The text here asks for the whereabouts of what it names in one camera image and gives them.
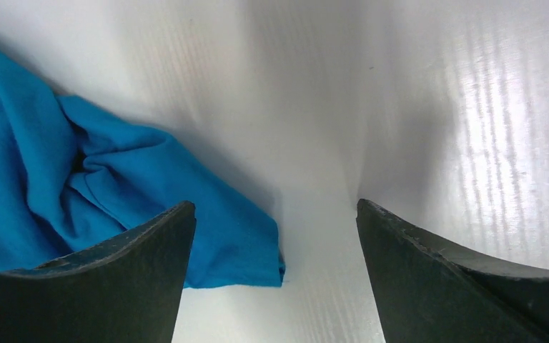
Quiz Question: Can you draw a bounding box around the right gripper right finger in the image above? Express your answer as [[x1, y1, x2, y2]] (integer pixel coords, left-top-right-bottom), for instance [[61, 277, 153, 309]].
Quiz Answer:
[[356, 199, 549, 342]]

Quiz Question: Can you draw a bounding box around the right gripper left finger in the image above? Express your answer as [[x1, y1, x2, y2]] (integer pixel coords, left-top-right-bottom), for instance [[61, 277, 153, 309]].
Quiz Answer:
[[0, 201, 196, 342]]

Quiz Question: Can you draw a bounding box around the blue t shirt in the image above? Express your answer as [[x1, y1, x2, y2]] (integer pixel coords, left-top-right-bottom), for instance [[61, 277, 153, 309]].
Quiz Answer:
[[0, 51, 285, 289]]

